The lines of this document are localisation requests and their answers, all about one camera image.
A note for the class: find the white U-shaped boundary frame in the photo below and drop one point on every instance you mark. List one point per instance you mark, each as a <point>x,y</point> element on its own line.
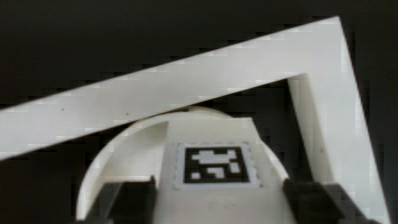
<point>299,56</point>

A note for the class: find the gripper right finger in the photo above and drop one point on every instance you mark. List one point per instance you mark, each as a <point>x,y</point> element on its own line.
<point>322,204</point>

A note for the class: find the white round stool seat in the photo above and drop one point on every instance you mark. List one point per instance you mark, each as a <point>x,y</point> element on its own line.
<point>132,157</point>

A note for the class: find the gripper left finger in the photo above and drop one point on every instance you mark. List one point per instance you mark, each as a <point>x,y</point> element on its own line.
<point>116,201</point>

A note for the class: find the white stool leg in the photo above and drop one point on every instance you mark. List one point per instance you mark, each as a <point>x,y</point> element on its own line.
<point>221,180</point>

